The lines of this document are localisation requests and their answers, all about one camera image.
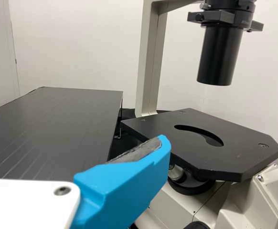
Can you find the black platform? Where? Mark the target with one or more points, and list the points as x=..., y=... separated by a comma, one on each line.
x=53, y=124

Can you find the cream microscope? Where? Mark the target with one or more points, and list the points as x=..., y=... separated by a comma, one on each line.
x=225, y=148

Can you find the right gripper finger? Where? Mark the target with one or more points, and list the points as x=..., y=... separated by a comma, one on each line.
x=124, y=186

